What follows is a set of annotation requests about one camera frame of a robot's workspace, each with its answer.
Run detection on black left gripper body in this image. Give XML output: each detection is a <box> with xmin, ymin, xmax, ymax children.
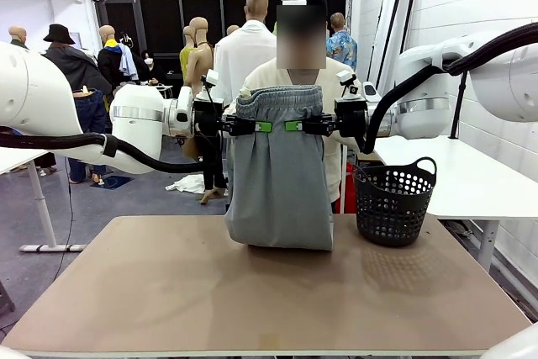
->
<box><xmin>193</xmin><ymin>99</ymin><xmax>226</xmax><ymax>140</ymax></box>

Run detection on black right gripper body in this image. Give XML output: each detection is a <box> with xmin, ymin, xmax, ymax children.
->
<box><xmin>334</xmin><ymin>98</ymin><xmax>367</xmax><ymax>140</ymax></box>

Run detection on grey training pants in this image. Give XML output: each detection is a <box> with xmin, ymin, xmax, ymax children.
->
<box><xmin>224</xmin><ymin>84</ymin><xmax>335</xmax><ymax>251</ymax></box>

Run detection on person's left forearm cream sleeve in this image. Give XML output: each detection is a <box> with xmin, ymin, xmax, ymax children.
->
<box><xmin>330</xmin><ymin>129</ymin><xmax>363</xmax><ymax>154</ymax></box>

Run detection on brown paper bag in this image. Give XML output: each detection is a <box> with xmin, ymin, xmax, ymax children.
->
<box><xmin>182</xmin><ymin>135</ymin><xmax>202</xmax><ymax>161</ymax></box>

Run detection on person in cream cardigan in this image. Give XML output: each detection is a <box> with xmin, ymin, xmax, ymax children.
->
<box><xmin>222</xmin><ymin>1</ymin><xmax>362</xmax><ymax>204</ymax></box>

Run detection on small white side table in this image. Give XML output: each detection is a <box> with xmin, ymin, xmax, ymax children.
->
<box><xmin>155</xmin><ymin>83</ymin><xmax>176</xmax><ymax>116</ymax></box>

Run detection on bare beige mannequin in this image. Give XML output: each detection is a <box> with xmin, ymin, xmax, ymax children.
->
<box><xmin>184</xmin><ymin>17</ymin><xmax>228</xmax><ymax>205</ymax></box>

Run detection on white metal bar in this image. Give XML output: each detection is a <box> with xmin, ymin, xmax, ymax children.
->
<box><xmin>339</xmin><ymin>146</ymin><xmax>348</xmax><ymax>214</ymax></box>

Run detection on mannequin yellow green dress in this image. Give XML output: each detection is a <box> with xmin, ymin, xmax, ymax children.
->
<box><xmin>179</xmin><ymin>25</ymin><xmax>198</xmax><ymax>82</ymax></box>

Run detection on white cloth on floor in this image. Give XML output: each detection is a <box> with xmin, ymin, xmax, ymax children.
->
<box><xmin>165</xmin><ymin>173</ymin><xmax>208</xmax><ymax>195</ymax></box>

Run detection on red box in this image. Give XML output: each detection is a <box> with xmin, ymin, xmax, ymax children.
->
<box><xmin>335</xmin><ymin>163</ymin><xmax>358</xmax><ymax>214</ymax></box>

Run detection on mannequin blue floral shirt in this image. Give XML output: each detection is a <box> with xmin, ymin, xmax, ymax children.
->
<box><xmin>325</xmin><ymin>12</ymin><xmax>359</xmax><ymax>72</ymax></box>

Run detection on bald mannequin white shirt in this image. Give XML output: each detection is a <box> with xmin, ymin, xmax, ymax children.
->
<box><xmin>213</xmin><ymin>0</ymin><xmax>278</xmax><ymax>108</ymax></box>

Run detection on seated person with face mask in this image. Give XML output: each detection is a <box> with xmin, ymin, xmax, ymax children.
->
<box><xmin>140</xmin><ymin>50</ymin><xmax>166</xmax><ymax>85</ymax></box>

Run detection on light blue hanging shirt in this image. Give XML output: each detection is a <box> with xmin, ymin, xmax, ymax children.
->
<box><xmin>119</xmin><ymin>42</ymin><xmax>139</xmax><ymax>82</ymax></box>

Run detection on dark grey perforated basket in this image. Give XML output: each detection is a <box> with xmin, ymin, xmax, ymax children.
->
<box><xmin>352</xmin><ymin>156</ymin><xmax>438</xmax><ymax>248</ymax></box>

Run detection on black framed white panel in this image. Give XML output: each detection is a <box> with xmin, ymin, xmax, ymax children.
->
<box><xmin>367</xmin><ymin>0</ymin><xmax>408</xmax><ymax>91</ymax></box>
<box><xmin>380</xmin><ymin>0</ymin><xmax>421</xmax><ymax>95</ymax></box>

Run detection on dark blue floor mat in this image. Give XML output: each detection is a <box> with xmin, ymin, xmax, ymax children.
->
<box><xmin>90</xmin><ymin>173</ymin><xmax>135</xmax><ymax>190</ymax></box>

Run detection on black stand pole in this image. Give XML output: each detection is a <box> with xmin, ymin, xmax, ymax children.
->
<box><xmin>448</xmin><ymin>71</ymin><xmax>471</xmax><ymax>140</ymax></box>

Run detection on black gridded window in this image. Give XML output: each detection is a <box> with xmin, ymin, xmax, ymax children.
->
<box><xmin>95</xmin><ymin>0</ymin><xmax>353</xmax><ymax>82</ymax></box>

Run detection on mannequin black jacket yellow scarf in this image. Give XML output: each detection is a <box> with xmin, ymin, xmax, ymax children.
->
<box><xmin>97</xmin><ymin>24</ymin><xmax>142</xmax><ymax>91</ymax></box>

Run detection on blue jeans on mannequin legs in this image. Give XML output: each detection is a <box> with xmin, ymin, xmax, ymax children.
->
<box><xmin>68</xmin><ymin>88</ymin><xmax>109</xmax><ymax>186</ymax></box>

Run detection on white table with square leg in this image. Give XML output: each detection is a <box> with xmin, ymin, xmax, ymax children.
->
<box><xmin>372</xmin><ymin>135</ymin><xmax>538</xmax><ymax>272</ymax></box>

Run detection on figure in black bucket hat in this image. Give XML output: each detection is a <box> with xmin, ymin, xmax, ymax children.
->
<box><xmin>41</xmin><ymin>24</ymin><xmax>113</xmax><ymax>95</ymax></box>

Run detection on white table with round leg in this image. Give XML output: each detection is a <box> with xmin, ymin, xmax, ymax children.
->
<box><xmin>0</xmin><ymin>146</ymin><xmax>87</xmax><ymax>254</ymax></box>

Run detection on mannequin head green collar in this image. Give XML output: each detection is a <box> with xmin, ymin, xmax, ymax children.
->
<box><xmin>8</xmin><ymin>25</ymin><xmax>30</xmax><ymax>50</ymax></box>

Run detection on black folding stand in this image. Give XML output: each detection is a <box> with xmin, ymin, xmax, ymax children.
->
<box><xmin>0</xmin><ymin>278</ymin><xmax>17</xmax><ymax>317</ymax></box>

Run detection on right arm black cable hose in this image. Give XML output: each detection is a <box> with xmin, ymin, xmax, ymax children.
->
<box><xmin>361</xmin><ymin>22</ymin><xmax>538</xmax><ymax>156</ymax></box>

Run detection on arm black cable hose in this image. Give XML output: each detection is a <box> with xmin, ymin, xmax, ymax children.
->
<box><xmin>361</xmin><ymin>22</ymin><xmax>538</xmax><ymax>156</ymax></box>
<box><xmin>0</xmin><ymin>130</ymin><xmax>207</xmax><ymax>175</ymax></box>

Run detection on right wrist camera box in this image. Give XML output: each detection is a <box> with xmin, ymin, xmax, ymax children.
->
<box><xmin>335</xmin><ymin>69</ymin><xmax>361</xmax><ymax>99</ymax></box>

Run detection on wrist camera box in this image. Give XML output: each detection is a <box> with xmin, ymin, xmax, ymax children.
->
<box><xmin>335</xmin><ymin>69</ymin><xmax>361</xmax><ymax>99</ymax></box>
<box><xmin>200</xmin><ymin>69</ymin><xmax>221</xmax><ymax>102</ymax></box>

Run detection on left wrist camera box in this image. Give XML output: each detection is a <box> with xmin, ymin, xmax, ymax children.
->
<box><xmin>200</xmin><ymin>69</ymin><xmax>221</xmax><ymax>102</ymax></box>

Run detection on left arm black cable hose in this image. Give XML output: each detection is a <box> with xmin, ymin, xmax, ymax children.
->
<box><xmin>0</xmin><ymin>130</ymin><xmax>207</xmax><ymax>175</ymax></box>

